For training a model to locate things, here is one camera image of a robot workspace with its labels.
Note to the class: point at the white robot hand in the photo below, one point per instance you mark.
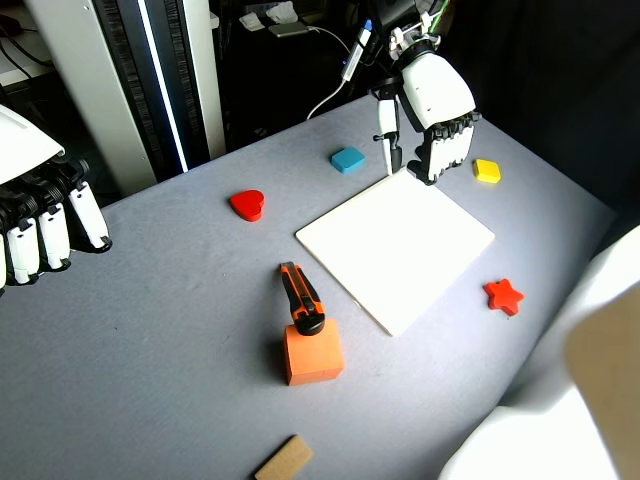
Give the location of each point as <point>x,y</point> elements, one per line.
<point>435,90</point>
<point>25,150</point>

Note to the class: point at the orange black utility knife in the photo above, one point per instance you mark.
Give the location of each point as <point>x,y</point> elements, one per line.
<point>300,292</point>

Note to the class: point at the white desk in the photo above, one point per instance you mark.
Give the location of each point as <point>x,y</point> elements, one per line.
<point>15,70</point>

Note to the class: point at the white adapter with blue tip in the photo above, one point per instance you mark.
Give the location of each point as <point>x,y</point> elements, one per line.
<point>356,52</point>

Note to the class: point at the yellow square block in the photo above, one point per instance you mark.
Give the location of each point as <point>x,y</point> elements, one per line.
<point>487,170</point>

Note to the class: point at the white column with black strips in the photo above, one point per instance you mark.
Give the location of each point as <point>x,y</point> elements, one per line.
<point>90,75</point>

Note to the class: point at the blue square block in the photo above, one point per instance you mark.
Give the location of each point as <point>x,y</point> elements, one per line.
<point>348,160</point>

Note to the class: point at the flat silver device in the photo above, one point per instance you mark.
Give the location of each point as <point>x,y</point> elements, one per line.
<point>289,29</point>

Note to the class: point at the grey table cloth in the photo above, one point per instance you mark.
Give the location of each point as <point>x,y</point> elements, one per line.
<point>175,300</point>

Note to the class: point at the red star block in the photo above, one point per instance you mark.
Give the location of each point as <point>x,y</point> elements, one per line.
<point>502,296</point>

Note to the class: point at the red heart block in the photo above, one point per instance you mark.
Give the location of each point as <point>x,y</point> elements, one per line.
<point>247,204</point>

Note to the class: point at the orange cube block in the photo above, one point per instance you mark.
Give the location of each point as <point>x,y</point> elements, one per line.
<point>312,357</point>

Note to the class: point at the tan blurred panel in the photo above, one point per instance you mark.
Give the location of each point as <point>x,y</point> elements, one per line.
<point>610,370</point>

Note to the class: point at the large white rounded cover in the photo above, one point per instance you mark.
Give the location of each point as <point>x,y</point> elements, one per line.
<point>530,430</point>

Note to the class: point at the brown cork block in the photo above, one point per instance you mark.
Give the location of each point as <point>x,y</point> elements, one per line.
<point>284,459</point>

